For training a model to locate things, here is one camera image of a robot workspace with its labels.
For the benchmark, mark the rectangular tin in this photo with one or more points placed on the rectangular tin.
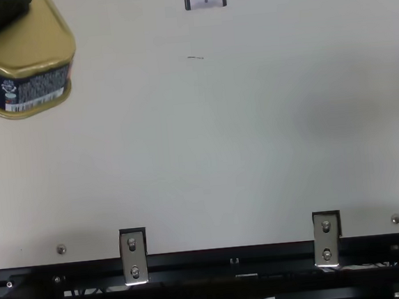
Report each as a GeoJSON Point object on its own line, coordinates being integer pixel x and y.
{"type": "Point", "coordinates": [26, 49]}

